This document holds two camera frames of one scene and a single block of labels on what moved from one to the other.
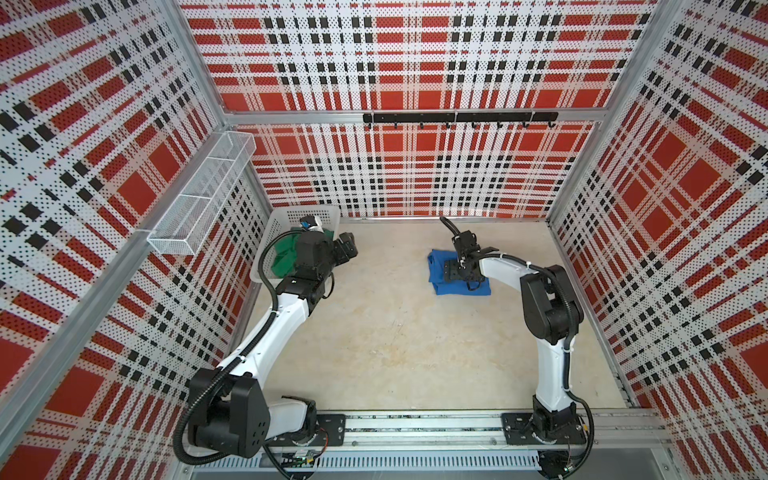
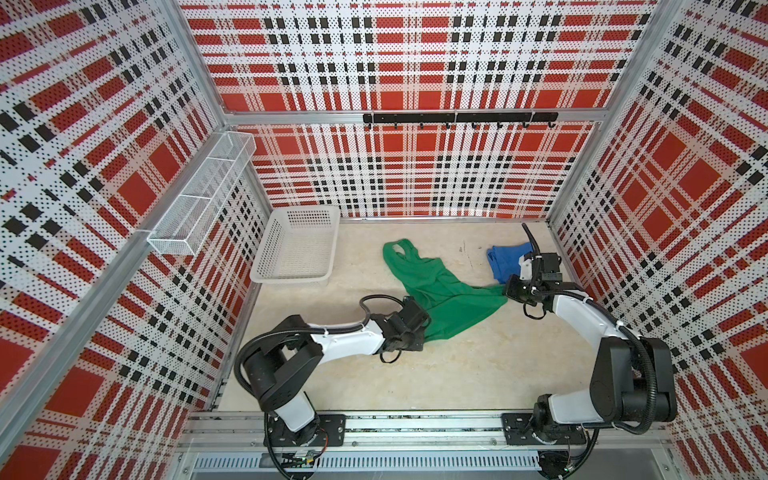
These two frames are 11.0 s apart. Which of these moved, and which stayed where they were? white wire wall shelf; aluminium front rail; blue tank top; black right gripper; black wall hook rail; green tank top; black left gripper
Moved: black right gripper; green tank top; black left gripper; blue tank top
Stayed: aluminium front rail; white wire wall shelf; black wall hook rail
